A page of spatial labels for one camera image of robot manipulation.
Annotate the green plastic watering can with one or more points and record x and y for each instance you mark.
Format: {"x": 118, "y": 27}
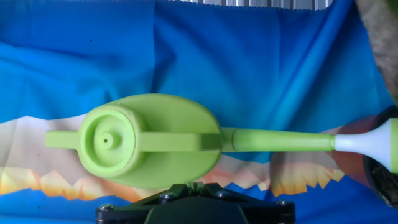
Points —
{"x": 174, "y": 124}

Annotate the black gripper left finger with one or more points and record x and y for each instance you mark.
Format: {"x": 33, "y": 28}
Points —
{"x": 124, "y": 213}

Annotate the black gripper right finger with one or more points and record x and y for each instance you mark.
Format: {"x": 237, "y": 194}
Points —
{"x": 270, "y": 213}

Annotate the potted anthurium plant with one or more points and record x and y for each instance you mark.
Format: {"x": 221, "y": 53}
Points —
{"x": 385, "y": 46}

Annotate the blue printed cloth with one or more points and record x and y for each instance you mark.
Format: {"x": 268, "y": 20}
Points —
{"x": 217, "y": 46}

